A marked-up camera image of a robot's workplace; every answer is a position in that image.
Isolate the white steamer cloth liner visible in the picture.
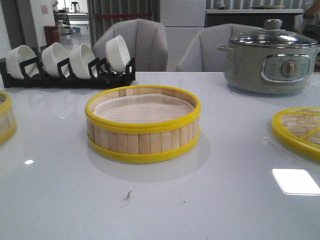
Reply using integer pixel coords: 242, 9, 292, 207
93, 93, 194, 124

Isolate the white bowl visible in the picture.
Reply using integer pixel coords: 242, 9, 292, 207
41, 42, 69, 78
69, 43, 96, 80
105, 35, 131, 73
5, 45, 36, 80

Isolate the white cabinet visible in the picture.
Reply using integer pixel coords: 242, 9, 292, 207
159, 0, 206, 72

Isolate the red cylinder bin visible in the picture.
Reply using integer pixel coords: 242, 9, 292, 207
43, 25, 60, 47

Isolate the grey chair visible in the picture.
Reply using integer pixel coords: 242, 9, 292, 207
176, 23, 260, 72
92, 19, 168, 72

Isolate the woven bamboo steamer lid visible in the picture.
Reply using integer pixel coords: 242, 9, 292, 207
271, 107, 320, 161

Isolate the black dish rack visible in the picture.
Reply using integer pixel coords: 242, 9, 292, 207
0, 57, 136, 90

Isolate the glass pot lid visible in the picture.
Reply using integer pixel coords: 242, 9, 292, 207
229, 18, 318, 48

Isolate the dark counter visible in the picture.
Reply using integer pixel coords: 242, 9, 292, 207
204, 9, 303, 31

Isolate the grey chair left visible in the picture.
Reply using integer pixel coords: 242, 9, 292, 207
92, 19, 168, 72

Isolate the bamboo steamer basket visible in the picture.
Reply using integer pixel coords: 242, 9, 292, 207
0, 90, 18, 145
85, 85, 201, 164

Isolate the grey chair right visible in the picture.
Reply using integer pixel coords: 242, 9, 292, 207
176, 23, 260, 72

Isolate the white bowl far left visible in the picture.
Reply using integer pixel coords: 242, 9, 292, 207
5, 45, 36, 80

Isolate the person in background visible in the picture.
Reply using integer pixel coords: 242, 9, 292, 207
302, 0, 320, 40

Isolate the grey electric cooking pot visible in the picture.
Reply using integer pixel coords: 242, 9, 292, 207
217, 43, 320, 95

